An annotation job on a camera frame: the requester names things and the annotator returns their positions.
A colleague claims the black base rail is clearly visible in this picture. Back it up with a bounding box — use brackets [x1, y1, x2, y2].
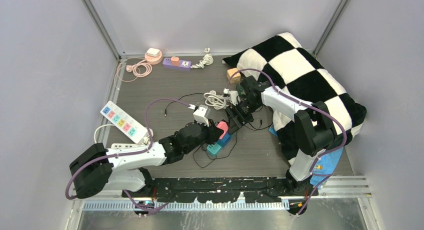
[129, 177, 318, 203]

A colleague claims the orange small plug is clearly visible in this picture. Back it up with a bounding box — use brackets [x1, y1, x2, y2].
[170, 57, 180, 65]

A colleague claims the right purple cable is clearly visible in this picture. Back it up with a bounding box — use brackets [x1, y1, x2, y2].
[225, 68, 348, 216]

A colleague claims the orange cube socket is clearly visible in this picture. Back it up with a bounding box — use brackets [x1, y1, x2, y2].
[226, 68, 242, 84]

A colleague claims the teal usb power strip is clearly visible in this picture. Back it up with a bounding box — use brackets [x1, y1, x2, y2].
[206, 143, 222, 156]

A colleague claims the black thin cable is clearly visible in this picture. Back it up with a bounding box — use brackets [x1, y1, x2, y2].
[163, 92, 273, 169]

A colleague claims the pink coiled cable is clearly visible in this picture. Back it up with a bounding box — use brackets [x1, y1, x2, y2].
[113, 57, 153, 90]

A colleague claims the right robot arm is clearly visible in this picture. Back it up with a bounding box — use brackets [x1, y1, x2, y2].
[225, 76, 347, 195]

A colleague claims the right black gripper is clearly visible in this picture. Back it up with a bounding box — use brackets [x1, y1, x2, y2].
[224, 99, 261, 135]

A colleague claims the white thick coiled cable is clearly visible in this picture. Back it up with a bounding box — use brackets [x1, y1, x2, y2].
[203, 90, 229, 110]

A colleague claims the dark green cube socket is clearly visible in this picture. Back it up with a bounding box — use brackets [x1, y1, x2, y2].
[236, 83, 246, 97]

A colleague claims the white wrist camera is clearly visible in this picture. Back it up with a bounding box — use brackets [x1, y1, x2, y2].
[193, 105, 210, 127]
[223, 88, 239, 105]

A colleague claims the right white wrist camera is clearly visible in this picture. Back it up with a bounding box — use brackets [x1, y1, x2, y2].
[223, 88, 239, 105]

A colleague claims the pink plug adapter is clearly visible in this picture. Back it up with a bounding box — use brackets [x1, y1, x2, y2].
[216, 121, 229, 139]

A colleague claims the purple power strip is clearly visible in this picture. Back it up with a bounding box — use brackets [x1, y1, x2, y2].
[162, 57, 192, 71]

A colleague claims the pink round socket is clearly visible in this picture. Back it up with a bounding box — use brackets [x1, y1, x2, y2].
[144, 51, 163, 65]

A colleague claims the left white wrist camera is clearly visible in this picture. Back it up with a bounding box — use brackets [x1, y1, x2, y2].
[193, 105, 210, 127]

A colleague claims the white colourful power strip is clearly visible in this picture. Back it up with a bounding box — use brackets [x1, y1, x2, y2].
[100, 101, 148, 145]

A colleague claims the white charger block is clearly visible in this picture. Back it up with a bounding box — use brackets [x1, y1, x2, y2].
[146, 48, 161, 57]

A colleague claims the checkered black white pillow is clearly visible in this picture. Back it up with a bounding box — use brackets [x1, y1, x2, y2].
[222, 32, 367, 144]

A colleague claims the blue cube socket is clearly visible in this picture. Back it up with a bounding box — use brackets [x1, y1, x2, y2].
[216, 133, 232, 148]

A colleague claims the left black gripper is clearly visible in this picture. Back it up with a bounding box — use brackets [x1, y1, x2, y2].
[183, 117, 223, 154]

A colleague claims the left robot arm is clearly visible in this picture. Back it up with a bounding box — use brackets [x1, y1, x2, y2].
[65, 121, 224, 199]

